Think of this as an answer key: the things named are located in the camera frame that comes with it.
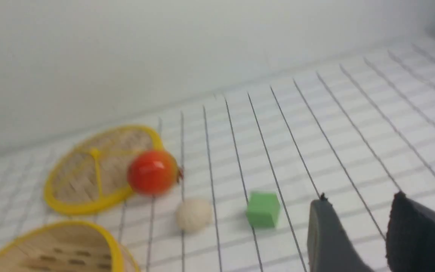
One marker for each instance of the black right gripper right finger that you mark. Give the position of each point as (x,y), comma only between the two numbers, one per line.
(410,238)

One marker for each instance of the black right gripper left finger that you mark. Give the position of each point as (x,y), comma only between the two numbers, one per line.
(329,248)

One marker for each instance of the white bun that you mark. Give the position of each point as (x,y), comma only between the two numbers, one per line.
(194,215)

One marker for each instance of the woven bamboo steamer lid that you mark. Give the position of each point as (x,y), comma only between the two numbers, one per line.
(92,176)

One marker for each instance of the bamboo steamer tray yellow rim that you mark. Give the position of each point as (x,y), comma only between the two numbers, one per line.
(67,246)

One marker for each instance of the green foam cube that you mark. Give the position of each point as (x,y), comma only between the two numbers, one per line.
(263,210)

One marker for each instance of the white grid tablecloth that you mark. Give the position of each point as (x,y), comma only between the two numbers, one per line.
(358,131)

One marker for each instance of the red tomato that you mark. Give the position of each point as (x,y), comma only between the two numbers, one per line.
(154,173)

